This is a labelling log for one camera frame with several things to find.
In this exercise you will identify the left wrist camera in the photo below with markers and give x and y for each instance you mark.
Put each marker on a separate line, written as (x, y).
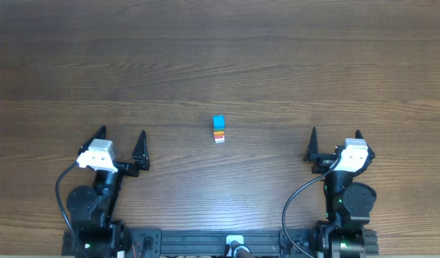
(97, 156)

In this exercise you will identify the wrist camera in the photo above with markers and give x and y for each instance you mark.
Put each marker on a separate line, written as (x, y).
(353, 155)
(97, 156)

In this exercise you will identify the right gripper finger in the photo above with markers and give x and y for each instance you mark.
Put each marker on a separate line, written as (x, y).
(370, 150)
(313, 145)

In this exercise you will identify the mounting rail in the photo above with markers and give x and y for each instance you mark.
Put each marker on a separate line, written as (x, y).
(198, 243)

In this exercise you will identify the blue cube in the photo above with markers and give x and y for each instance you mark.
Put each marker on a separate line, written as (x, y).
(218, 121)

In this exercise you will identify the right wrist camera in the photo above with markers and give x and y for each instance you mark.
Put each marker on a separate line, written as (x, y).
(353, 155)

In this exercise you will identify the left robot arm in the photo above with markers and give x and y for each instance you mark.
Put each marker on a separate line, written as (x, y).
(94, 204)

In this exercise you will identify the green cube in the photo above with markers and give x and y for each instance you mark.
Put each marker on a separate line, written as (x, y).
(219, 129)

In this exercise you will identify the white cube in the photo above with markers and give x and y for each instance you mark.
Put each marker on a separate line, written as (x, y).
(220, 140)

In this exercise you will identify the orange cube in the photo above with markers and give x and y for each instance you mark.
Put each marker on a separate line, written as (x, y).
(219, 133)

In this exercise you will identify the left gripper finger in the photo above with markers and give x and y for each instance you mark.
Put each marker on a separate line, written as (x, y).
(142, 152)
(96, 134)

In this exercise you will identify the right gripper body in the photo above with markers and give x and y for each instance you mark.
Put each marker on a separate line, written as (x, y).
(324, 163)

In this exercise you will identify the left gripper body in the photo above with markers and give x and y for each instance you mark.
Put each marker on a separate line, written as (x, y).
(128, 169)

